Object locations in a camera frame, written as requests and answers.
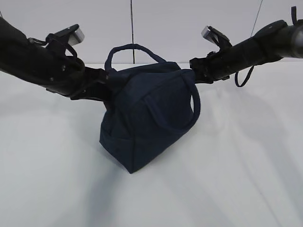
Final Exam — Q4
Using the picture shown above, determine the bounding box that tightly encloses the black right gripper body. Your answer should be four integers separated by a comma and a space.
189, 51, 230, 84

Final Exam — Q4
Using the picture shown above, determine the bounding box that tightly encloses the navy blue lunch bag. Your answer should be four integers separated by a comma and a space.
99, 44, 201, 173

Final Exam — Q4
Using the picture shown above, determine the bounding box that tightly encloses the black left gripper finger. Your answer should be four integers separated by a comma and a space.
71, 82, 112, 102

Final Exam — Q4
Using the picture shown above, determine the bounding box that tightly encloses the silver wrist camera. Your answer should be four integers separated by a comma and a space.
46, 24, 85, 57
201, 26, 232, 51

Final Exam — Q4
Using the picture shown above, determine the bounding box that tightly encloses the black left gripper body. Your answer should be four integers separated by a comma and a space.
45, 57, 108, 98

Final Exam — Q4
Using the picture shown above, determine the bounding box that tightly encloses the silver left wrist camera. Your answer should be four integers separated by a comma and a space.
46, 24, 85, 57

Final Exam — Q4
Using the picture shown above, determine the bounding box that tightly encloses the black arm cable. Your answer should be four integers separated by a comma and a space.
27, 37, 79, 60
234, 65, 255, 87

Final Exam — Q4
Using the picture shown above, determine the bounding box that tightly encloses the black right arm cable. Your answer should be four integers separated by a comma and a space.
234, 65, 255, 87

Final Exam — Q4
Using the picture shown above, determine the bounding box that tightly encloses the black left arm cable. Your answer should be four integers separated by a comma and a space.
27, 37, 79, 60

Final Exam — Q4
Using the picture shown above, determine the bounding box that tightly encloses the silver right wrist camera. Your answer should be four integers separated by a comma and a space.
201, 26, 232, 51

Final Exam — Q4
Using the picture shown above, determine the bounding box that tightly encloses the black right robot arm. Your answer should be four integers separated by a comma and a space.
189, 20, 303, 84

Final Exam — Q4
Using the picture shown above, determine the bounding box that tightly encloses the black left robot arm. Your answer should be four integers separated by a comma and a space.
0, 18, 111, 102

